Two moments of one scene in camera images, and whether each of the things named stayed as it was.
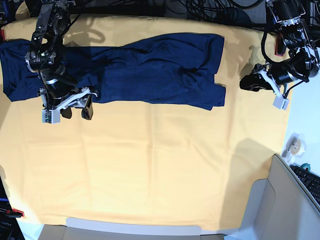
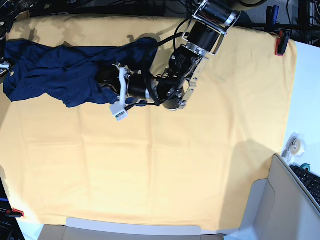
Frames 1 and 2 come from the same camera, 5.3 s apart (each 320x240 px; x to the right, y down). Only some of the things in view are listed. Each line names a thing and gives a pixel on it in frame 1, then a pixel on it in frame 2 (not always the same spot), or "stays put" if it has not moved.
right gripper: [276, 74] → [133, 85]
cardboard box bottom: [78, 228] stays put
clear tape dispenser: [295, 146] stays put
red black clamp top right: [280, 46] stays put
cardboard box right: [279, 208] stays put
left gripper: [81, 97] → [5, 65]
